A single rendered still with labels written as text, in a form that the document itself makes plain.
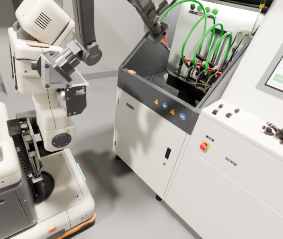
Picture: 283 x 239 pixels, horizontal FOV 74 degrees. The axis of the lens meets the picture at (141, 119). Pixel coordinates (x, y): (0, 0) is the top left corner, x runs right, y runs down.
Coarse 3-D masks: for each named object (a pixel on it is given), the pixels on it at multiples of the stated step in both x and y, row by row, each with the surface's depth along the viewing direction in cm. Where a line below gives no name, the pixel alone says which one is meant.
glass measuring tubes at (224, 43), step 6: (216, 30) 128; (210, 36) 132; (216, 36) 130; (228, 36) 123; (216, 42) 133; (222, 42) 130; (210, 48) 135; (216, 48) 132; (222, 48) 130; (204, 54) 140; (222, 54) 133; (210, 60) 140; (216, 60) 135; (204, 72) 145; (210, 72) 143; (204, 78) 146
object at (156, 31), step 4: (156, 24) 86; (160, 24) 88; (164, 24) 90; (148, 28) 88; (152, 28) 87; (156, 28) 87; (160, 28) 88; (164, 28) 89; (152, 32) 89; (156, 32) 88; (160, 32) 89; (148, 36) 94; (152, 36) 92; (156, 36) 90; (152, 40) 90
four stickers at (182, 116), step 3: (156, 99) 120; (156, 102) 121; (162, 105) 118; (165, 105) 116; (165, 108) 117; (171, 108) 114; (171, 111) 115; (174, 111) 113; (174, 114) 113; (180, 114) 110; (183, 114) 108; (180, 117) 111; (183, 117) 109; (183, 120) 110
